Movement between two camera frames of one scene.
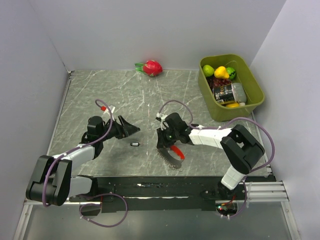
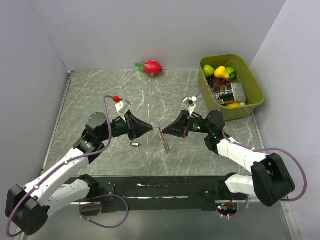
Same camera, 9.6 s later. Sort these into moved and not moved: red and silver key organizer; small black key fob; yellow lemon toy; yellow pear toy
Moved: red and silver key organizer
Not moved: yellow pear toy; small black key fob; yellow lemon toy
